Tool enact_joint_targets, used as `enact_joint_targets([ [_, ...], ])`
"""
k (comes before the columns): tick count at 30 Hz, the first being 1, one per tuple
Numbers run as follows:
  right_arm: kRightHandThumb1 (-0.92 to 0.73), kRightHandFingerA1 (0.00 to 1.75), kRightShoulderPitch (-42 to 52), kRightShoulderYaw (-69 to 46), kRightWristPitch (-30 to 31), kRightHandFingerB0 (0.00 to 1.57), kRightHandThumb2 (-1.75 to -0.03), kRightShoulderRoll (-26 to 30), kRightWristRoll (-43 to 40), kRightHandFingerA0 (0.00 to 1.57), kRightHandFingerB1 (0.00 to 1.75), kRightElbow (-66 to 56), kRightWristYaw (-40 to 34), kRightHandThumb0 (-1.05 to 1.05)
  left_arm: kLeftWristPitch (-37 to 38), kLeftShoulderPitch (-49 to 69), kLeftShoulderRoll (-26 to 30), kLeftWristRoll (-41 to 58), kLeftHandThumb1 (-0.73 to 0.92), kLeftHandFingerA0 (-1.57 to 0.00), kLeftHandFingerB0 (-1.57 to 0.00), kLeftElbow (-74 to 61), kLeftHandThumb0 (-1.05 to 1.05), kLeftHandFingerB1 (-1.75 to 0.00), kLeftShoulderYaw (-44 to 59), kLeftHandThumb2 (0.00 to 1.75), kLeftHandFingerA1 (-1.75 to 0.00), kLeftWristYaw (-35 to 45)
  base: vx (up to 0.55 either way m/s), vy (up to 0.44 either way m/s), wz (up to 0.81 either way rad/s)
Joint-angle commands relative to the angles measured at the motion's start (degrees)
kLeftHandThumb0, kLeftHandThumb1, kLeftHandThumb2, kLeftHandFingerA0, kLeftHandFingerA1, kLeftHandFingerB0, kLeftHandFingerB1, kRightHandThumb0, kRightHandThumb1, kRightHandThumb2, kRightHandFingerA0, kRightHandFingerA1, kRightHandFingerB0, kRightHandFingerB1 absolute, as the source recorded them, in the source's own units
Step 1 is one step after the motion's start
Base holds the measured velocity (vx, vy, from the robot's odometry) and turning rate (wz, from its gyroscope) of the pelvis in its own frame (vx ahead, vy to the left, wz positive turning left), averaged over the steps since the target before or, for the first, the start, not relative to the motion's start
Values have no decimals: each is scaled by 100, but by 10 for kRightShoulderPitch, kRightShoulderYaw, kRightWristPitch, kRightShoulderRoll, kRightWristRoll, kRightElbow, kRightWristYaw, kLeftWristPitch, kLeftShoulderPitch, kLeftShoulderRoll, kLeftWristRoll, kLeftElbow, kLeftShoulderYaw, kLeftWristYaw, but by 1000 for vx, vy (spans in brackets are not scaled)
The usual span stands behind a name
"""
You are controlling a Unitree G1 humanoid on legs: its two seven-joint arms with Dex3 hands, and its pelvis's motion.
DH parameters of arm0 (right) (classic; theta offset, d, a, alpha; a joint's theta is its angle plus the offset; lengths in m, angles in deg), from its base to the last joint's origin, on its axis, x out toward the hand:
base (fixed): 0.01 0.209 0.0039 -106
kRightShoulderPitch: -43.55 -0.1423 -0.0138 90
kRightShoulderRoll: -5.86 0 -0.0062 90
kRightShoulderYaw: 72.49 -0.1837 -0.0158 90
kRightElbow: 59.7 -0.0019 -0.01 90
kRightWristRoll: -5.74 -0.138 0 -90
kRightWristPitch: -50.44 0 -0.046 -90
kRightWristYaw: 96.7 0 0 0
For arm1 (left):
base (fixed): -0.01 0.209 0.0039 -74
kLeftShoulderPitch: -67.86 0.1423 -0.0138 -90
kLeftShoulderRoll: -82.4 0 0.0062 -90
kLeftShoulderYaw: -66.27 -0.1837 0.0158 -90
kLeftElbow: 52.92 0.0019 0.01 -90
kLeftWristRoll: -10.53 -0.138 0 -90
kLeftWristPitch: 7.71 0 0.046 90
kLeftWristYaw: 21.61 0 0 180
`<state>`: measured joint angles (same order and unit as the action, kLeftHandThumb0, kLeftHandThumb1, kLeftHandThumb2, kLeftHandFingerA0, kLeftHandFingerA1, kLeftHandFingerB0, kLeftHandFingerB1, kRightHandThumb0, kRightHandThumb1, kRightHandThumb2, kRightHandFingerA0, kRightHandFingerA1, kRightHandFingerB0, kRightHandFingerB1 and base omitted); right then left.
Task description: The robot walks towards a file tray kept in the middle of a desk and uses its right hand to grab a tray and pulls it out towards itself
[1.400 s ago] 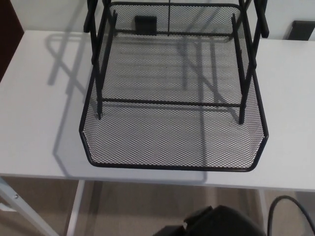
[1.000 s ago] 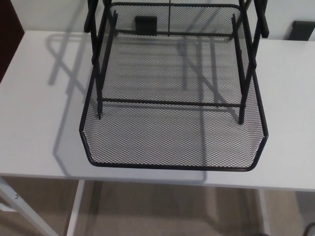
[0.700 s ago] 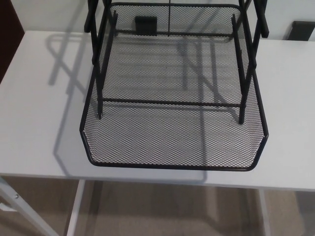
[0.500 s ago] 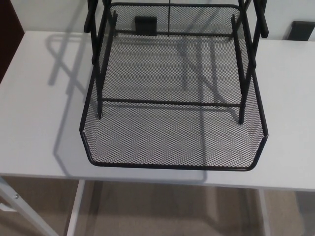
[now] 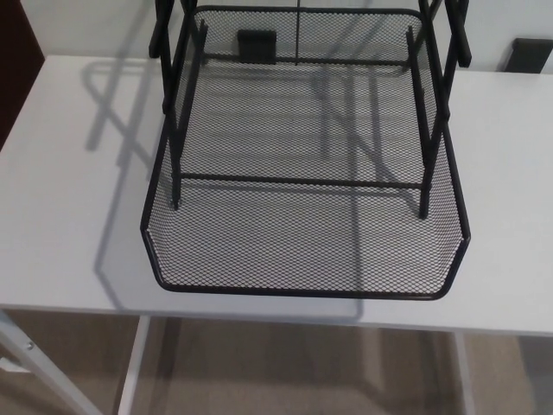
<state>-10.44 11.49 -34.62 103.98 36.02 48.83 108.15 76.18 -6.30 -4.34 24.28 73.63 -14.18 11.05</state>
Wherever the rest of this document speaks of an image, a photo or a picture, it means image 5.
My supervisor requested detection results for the black mesh file tray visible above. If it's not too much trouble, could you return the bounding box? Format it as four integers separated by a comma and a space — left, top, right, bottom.
139, 4, 472, 302

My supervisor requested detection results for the slanted white metal stand leg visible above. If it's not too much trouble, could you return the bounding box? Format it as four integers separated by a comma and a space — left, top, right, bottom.
0, 308, 105, 415

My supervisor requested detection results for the dark brown wooden door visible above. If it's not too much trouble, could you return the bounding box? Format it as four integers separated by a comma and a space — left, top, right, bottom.
0, 0, 47, 153

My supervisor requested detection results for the black rectangular block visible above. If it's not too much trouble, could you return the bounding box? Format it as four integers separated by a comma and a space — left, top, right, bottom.
496, 37, 553, 75

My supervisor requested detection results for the black wall box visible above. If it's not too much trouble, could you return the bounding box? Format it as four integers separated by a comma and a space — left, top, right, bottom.
237, 29, 277, 67

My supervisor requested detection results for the black wire file rack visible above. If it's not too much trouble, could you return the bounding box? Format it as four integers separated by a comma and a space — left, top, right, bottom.
146, 0, 472, 217

